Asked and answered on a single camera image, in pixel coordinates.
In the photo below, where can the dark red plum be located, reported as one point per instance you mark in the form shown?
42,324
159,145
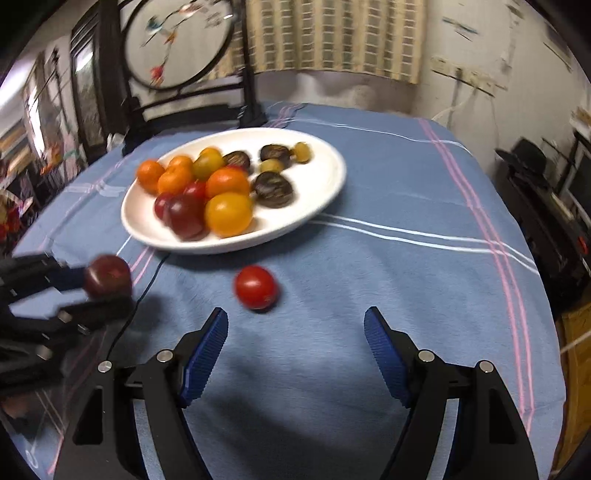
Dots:
107,276

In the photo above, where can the purple plum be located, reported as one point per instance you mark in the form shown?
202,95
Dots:
184,217

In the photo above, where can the blue striped tablecloth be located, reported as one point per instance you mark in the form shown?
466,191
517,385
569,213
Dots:
392,277

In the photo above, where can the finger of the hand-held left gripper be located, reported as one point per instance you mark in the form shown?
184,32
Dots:
64,278
101,310

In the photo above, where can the small dark water chestnut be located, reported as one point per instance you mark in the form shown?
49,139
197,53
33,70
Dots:
238,159
274,152

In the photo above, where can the large brown water chestnut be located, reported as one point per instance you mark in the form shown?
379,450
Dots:
273,189

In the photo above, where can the small yellow fruit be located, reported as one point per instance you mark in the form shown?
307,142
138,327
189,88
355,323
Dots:
301,152
271,166

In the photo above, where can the black hat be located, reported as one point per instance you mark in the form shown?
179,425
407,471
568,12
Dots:
526,154

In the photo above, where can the white socket strip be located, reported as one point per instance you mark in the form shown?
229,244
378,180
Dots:
450,67

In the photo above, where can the dark wooden cabinet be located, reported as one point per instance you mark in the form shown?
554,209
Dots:
87,106

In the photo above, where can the white oval plate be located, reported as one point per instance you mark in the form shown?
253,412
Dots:
318,175

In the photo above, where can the checked beige curtain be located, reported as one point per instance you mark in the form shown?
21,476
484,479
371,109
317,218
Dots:
337,37

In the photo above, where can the round embroidered screen black stand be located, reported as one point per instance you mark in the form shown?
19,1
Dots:
180,44

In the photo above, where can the yellow-green tangerine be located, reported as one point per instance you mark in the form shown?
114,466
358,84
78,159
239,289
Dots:
207,167

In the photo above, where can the black media stand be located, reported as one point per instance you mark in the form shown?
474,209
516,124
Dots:
540,230

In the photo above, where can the red cherry tomato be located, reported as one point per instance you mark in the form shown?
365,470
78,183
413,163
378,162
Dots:
161,205
195,190
256,287

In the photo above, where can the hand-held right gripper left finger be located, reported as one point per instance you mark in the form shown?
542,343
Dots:
207,355

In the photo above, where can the computer monitor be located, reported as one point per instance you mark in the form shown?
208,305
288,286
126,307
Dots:
581,180

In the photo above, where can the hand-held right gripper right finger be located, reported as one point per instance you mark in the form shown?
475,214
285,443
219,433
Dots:
385,357

